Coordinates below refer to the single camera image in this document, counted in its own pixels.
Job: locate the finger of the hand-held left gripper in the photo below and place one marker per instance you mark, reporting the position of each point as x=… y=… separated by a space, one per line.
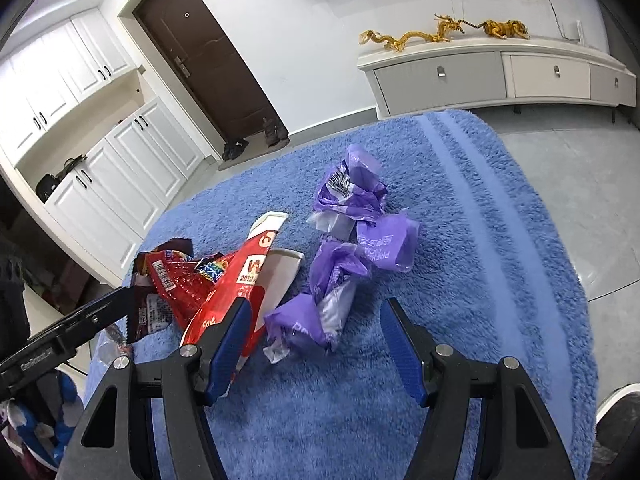
x=100 y=312

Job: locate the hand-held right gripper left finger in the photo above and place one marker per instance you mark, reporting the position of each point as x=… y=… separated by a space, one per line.
x=227 y=355

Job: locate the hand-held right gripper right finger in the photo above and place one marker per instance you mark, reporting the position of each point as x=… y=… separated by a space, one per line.
x=400 y=355

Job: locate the dark red snack wrapper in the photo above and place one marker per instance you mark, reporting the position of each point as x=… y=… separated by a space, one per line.
x=170 y=280

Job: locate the red and white snack bag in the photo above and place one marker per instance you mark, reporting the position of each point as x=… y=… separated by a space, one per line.
x=250 y=270

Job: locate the purple plastic wrapper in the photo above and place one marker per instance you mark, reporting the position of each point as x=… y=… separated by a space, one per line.
x=350 y=180
x=325 y=285
x=390 y=242

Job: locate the white round trash bin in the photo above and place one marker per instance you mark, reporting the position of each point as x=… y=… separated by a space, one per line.
x=617 y=425

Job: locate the blue white printed cloth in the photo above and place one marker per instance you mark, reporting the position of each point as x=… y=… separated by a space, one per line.
x=30 y=435

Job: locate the blue fluffy blanket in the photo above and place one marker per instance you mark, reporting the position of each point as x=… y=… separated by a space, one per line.
x=475 y=260

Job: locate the black bag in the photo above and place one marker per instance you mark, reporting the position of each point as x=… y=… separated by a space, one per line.
x=47 y=187

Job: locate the white base cupboard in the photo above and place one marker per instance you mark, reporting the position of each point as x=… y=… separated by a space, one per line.
x=125 y=175

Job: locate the grey door mat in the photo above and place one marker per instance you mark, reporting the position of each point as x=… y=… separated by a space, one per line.
x=255 y=156

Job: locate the black shoes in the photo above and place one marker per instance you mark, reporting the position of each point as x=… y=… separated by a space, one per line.
x=234 y=150

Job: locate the brown boots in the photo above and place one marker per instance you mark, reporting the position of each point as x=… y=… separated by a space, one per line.
x=274 y=134

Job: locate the brown entrance door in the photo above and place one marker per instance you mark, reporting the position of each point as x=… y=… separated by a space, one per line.
x=210 y=55

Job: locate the white grey television cabinet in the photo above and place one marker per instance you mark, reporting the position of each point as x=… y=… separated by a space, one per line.
x=435 y=75

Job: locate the golden dragon ornament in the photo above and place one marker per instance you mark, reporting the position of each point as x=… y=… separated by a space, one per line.
x=395 y=40
x=447 y=30

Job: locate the golden tiger ornament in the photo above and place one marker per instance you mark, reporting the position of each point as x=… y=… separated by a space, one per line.
x=505 y=29

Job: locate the white router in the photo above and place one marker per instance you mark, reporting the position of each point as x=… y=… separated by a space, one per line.
x=575 y=31

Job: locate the white wall cupboard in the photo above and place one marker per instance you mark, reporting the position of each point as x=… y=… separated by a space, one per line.
x=55 y=80

